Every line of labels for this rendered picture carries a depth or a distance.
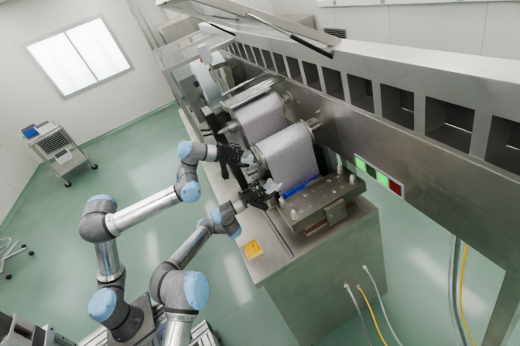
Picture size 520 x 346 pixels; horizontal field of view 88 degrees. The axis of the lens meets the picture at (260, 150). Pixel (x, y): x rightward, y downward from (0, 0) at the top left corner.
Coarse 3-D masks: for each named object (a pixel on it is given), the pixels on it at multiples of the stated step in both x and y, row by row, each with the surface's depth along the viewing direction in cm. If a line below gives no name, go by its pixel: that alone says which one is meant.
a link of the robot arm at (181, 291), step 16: (176, 272) 96; (192, 272) 94; (160, 288) 93; (176, 288) 91; (192, 288) 89; (208, 288) 97; (176, 304) 88; (192, 304) 88; (176, 320) 87; (192, 320) 90; (176, 336) 85
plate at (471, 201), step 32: (320, 96) 115; (320, 128) 132; (352, 128) 105; (384, 128) 87; (352, 160) 117; (384, 160) 95; (416, 160) 80; (448, 160) 69; (416, 192) 87; (448, 192) 75; (480, 192) 65; (512, 192) 58; (448, 224) 81; (480, 224) 70; (512, 224) 61; (512, 256) 66
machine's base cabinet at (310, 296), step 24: (336, 240) 124; (360, 240) 132; (312, 264) 125; (336, 264) 132; (360, 264) 141; (384, 264) 151; (288, 288) 126; (312, 288) 133; (336, 288) 142; (384, 288) 164; (288, 312) 134; (312, 312) 143; (336, 312) 154; (312, 336) 155
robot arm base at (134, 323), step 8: (128, 304) 126; (128, 312) 123; (136, 312) 126; (128, 320) 122; (136, 320) 125; (120, 328) 119; (128, 328) 121; (136, 328) 123; (112, 336) 122; (120, 336) 120; (128, 336) 121
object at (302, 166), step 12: (300, 156) 128; (312, 156) 131; (276, 168) 126; (288, 168) 128; (300, 168) 131; (312, 168) 134; (276, 180) 129; (288, 180) 132; (300, 180) 135; (288, 192) 135
